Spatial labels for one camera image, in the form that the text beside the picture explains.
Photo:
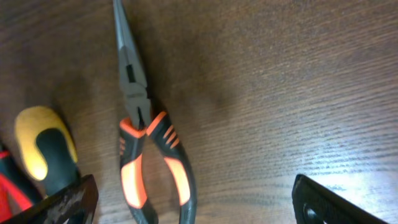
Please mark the red handled small cutting pliers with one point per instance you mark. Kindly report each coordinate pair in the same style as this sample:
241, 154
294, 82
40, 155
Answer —
15, 184

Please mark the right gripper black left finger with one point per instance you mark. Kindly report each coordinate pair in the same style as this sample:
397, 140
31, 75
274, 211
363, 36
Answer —
73, 204

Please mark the yellow black stubby screwdriver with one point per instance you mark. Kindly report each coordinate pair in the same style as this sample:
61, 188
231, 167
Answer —
47, 149

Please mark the orange black long nose pliers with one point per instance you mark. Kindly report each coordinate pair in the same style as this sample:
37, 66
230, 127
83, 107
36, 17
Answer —
144, 120

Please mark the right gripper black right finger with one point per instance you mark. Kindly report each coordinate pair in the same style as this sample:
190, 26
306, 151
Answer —
313, 203

